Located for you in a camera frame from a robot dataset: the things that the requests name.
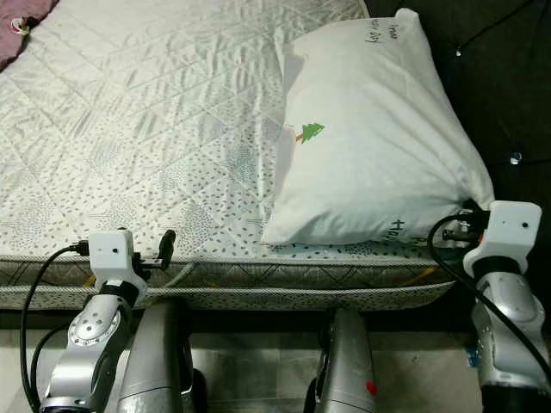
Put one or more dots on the silver left robot leg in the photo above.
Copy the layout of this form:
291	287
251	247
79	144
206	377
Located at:
155	361

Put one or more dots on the silver right robot leg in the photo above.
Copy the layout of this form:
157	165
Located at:
340	370

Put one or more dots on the white pillow with green tree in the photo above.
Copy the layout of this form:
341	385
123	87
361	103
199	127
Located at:
383	155

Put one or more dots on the dark bed frame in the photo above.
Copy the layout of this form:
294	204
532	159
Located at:
224	320

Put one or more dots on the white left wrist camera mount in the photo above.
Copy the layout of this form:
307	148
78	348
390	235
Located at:
114	258

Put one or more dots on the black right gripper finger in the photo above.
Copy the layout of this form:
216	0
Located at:
470	207

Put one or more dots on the silver robot leg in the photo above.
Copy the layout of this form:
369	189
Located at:
155	361
340	370

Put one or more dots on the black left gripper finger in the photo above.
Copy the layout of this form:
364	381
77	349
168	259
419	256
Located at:
168	245

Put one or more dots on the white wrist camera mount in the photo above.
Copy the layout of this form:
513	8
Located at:
512	228
114	258

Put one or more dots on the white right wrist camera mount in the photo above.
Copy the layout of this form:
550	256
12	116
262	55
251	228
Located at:
512	228

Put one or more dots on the purple cartoon mouse blanket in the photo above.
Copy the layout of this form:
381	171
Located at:
21	26

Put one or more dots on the blue tape piece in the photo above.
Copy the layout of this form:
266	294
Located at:
471	354

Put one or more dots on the grey quilted mattress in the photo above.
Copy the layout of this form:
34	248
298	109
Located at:
138	129

